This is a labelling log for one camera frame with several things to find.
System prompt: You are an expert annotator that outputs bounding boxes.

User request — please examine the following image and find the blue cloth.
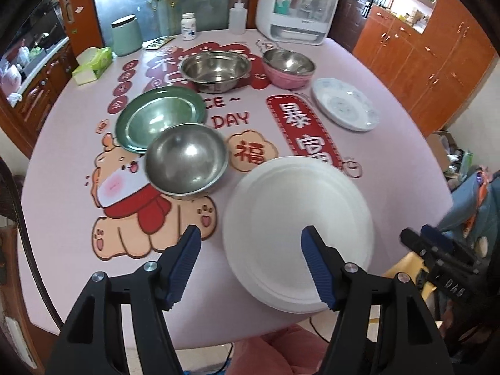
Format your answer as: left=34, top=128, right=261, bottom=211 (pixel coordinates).
left=437, top=172, right=500, bottom=266

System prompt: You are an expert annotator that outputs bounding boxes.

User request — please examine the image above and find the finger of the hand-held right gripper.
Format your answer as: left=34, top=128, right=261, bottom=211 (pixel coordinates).
left=400, top=228, right=444, bottom=270
left=421, top=224, right=481, bottom=272

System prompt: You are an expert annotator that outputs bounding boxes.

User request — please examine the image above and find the wooden storage cabinet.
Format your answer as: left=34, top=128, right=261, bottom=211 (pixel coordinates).
left=352, top=0, right=500, bottom=135

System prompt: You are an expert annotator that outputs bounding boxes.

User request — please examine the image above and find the green tissue box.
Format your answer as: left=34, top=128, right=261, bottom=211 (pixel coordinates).
left=71, top=46, right=114, bottom=85

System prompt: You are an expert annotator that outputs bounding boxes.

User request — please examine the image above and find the white floral plate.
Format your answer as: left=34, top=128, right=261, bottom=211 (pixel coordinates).
left=311, top=77, right=380, bottom=132

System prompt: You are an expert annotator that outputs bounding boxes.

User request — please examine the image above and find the green rimmed steel plate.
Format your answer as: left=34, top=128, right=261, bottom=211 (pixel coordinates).
left=114, top=85, right=208, bottom=154

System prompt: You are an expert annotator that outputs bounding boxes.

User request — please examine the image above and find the black curved strap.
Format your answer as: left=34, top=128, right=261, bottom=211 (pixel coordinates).
left=0, top=156, right=63, bottom=325

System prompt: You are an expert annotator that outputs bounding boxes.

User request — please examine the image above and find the cardboard box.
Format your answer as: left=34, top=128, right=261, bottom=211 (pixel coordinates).
left=426, top=131, right=469, bottom=180

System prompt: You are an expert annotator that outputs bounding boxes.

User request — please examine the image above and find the white pill bottle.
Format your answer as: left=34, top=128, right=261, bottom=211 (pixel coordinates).
left=180, top=12, right=197, bottom=41

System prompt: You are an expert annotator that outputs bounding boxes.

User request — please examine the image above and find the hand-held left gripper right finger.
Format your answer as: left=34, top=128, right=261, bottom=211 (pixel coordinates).
left=300, top=225, right=454, bottom=375

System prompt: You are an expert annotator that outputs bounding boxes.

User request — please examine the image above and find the silver blister pack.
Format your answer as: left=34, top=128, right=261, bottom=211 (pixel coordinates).
left=145, top=36, right=177, bottom=51

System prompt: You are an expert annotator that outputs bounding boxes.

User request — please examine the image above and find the wooden sliding door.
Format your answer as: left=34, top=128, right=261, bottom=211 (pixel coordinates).
left=58, top=0, right=104, bottom=59

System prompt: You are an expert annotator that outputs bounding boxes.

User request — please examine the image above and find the large steel basin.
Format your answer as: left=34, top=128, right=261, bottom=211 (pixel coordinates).
left=179, top=51, right=251, bottom=93

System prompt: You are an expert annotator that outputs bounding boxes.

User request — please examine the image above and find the person's pink trouser leg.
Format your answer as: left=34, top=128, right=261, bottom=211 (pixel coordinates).
left=227, top=322, right=333, bottom=375

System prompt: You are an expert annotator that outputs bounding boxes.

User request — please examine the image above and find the white bottle sterilizer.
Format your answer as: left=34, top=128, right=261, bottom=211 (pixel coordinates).
left=255, top=0, right=340, bottom=45

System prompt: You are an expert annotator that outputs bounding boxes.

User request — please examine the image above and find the round steel bowl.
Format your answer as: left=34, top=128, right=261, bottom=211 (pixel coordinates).
left=144, top=123, right=230, bottom=197

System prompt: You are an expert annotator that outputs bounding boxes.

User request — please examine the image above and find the pink steel-lined bowl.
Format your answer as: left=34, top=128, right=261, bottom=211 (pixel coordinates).
left=261, top=48, right=316, bottom=90

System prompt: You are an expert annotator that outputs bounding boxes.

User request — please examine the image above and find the clear squeeze bottle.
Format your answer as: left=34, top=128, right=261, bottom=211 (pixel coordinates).
left=228, top=0, right=247, bottom=35

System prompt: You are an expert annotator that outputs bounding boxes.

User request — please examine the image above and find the printed pink tablecloth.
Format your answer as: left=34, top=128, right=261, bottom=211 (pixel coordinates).
left=17, top=27, right=456, bottom=350

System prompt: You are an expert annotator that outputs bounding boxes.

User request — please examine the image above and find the wooden kitchen base cabinet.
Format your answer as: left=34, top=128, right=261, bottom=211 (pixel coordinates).
left=0, top=43, right=79, bottom=157

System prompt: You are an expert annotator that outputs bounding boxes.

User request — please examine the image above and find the mint green canister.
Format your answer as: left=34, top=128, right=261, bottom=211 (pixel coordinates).
left=110, top=15, right=143, bottom=57

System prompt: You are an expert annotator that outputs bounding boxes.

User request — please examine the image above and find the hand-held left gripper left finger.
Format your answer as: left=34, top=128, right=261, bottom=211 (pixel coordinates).
left=49, top=224, right=203, bottom=375

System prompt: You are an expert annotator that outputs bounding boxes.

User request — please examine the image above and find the frosted glass door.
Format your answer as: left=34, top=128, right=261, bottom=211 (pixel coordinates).
left=91, top=0, right=270, bottom=45

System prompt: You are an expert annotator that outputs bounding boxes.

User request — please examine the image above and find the white foam plate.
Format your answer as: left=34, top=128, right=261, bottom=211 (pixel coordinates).
left=222, top=156, right=376, bottom=314

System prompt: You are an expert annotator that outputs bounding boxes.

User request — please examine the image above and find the yellow plastic chair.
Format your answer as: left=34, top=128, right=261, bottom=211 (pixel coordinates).
left=381, top=250, right=438, bottom=321

